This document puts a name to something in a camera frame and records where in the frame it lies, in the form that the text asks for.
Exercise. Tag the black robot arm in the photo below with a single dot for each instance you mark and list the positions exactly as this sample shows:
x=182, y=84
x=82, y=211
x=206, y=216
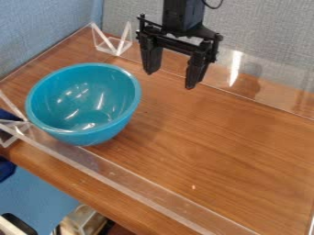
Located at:
x=182, y=14

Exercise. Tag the clear acrylic corner bracket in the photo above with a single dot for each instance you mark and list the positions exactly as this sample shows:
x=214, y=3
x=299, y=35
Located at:
x=110, y=44

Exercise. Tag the clear acrylic left bracket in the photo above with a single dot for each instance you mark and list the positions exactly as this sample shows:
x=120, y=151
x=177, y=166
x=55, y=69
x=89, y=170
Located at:
x=14, y=122

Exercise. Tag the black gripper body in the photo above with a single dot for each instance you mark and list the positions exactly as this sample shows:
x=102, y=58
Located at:
x=184, y=41

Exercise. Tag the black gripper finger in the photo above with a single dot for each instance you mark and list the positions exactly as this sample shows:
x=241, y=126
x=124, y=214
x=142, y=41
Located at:
x=198, y=64
x=152, y=53

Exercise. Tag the blue plastic bowl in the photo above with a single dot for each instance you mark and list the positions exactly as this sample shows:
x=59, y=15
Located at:
x=83, y=103

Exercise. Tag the clear box under table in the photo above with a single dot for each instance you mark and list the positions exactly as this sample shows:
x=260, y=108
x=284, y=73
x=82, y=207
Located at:
x=82, y=222

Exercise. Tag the clear acrylic front barrier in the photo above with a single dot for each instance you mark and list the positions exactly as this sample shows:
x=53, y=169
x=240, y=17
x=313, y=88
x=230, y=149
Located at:
x=177, y=207

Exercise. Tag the black object bottom left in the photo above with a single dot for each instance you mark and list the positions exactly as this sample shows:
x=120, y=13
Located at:
x=14, y=226

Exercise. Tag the clear acrylic barrier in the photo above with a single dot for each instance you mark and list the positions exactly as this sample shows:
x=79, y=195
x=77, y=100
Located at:
x=177, y=207
x=272, y=83

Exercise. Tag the clear acrylic back barrier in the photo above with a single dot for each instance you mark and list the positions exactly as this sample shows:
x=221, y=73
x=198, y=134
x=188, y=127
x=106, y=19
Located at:
x=272, y=83

